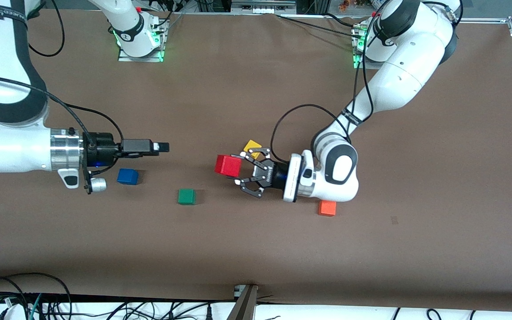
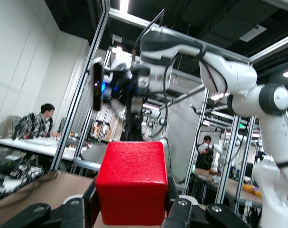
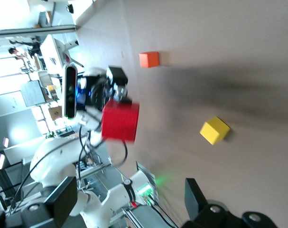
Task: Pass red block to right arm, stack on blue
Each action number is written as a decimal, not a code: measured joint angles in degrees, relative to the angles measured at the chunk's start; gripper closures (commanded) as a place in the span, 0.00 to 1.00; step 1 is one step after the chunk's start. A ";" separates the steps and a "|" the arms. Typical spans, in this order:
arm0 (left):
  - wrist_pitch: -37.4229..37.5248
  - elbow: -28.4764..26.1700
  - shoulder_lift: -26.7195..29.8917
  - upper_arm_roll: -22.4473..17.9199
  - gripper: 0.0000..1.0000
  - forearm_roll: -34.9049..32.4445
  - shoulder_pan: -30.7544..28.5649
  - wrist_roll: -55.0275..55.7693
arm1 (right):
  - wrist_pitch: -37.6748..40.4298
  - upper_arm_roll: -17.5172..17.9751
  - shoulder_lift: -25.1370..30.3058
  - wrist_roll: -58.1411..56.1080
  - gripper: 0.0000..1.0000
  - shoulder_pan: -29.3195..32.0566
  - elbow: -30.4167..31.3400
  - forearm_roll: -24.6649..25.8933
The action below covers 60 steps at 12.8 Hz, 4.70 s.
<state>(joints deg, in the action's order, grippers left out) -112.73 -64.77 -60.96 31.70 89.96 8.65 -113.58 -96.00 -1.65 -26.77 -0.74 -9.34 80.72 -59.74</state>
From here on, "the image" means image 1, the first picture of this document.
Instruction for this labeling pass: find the red wooden cube block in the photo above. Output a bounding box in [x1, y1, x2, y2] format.
[214, 155, 243, 178]

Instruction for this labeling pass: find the yellow wooden cube block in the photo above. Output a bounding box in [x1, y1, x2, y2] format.
[243, 140, 263, 160]

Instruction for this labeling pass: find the blue wooden cube block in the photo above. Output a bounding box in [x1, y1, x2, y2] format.
[117, 168, 139, 186]

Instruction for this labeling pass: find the aluminium profile bar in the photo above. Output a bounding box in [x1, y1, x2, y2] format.
[226, 284, 259, 320]

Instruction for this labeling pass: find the white power strip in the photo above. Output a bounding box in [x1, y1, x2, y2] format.
[232, 0, 297, 15]

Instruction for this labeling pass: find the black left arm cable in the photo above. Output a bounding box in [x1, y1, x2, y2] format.
[271, 13, 388, 163]

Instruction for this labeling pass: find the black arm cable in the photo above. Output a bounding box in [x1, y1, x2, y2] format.
[0, 0, 124, 147]
[271, 13, 388, 163]

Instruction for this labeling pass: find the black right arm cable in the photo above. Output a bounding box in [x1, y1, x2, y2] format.
[0, 0, 124, 147]

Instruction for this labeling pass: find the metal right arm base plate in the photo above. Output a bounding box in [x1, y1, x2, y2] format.
[118, 18, 166, 63]

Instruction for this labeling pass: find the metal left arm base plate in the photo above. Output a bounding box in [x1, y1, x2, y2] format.
[352, 22, 388, 70]

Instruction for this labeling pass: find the black looped floor cable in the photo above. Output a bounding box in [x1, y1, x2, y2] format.
[0, 272, 72, 320]

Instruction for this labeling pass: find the black base power cable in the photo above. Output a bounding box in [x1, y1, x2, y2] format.
[276, 13, 363, 38]

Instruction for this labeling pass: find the teal cable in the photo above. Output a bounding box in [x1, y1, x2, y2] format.
[28, 293, 43, 320]

